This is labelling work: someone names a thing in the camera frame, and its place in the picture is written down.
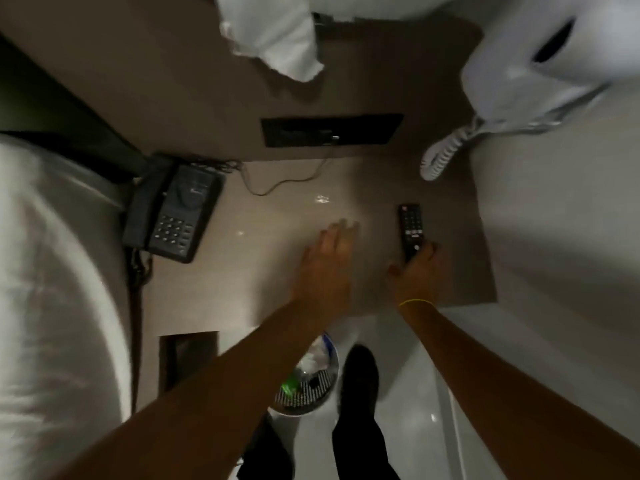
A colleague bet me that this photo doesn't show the person's left hand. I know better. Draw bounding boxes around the person's left hand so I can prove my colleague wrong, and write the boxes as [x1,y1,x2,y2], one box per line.
[292,218,361,318]

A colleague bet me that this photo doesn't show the person's right hand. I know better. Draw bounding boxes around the person's right hand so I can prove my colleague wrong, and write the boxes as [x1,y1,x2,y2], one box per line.
[387,242,446,306]

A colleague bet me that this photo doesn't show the black remote control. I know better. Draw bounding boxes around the black remote control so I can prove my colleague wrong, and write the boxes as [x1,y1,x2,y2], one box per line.
[397,203,425,264]

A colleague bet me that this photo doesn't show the person's left forearm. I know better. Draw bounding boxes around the person's left forearm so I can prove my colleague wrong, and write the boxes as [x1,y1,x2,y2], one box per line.
[50,299,346,480]

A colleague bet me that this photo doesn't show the person's right forearm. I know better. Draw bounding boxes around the person's right forearm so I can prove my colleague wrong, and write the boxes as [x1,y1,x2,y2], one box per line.
[398,301,640,480]

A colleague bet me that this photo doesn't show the black shoe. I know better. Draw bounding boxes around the black shoe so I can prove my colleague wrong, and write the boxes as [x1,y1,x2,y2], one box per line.
[337,344,381,421]

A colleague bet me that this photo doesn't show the crumpled white paper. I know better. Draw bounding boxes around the crumpled white paper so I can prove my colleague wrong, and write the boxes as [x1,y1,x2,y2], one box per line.
[298,337,333,373]

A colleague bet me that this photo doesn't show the striped waste bin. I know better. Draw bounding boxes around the striped waste bin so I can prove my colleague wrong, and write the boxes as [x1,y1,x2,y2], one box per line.
[269,332,341,418]

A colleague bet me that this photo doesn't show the dark grey desk telephone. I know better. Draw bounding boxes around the dark grey desk telephone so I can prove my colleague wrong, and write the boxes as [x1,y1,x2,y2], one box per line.
[122,154,227,265]

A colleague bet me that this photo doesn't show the person's black trousers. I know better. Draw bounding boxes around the person's black trousers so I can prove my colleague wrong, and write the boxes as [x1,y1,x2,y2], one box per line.
[237,411,402,480]

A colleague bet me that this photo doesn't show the white towel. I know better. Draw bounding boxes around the white towel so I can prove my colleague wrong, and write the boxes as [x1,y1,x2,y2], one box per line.
[214,0,326,83]

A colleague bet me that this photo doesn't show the white bed duvet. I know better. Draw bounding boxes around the white bed duvet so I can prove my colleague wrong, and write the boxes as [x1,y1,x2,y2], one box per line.
[0,134,134,480]

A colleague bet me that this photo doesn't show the dark headboard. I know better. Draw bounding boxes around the dark headboard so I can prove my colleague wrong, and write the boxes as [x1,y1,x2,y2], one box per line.
[0,34,147,184]

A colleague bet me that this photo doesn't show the thin black cable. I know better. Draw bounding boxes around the thin black cable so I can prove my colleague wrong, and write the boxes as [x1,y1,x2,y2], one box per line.
[218,156,333,197]

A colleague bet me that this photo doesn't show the black wall socket panel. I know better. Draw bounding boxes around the black wall socket panel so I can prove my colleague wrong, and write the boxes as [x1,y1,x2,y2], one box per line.
[260,113,405,148]

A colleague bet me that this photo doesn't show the white coiled dryer cord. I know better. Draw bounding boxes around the white coiled dryer cord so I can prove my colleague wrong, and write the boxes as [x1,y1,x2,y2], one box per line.
[419,117,484,182]

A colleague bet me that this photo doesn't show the black telephone cord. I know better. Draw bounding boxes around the black telephone cord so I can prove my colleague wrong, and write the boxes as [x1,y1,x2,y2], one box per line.
[128,247,153,416]

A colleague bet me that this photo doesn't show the white wall hair dryer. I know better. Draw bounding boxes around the white wall hair dryer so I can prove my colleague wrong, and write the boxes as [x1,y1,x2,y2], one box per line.
[460,0,640,136]

